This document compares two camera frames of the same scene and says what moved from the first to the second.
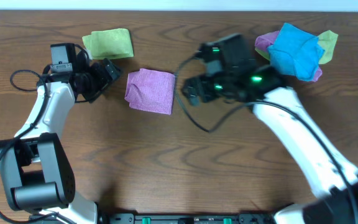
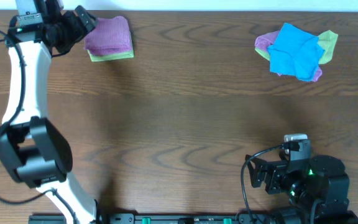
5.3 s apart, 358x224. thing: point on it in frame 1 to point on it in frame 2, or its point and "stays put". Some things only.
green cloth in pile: (328, 40) stays put
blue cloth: (296, 52) stays put
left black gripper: (105, 80) to (71, 22)
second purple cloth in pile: (265, 40) stays put
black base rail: (242, 218) stays put
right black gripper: (201, 81) to (273, 168)
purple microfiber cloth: (151, 90) to (111, 36)
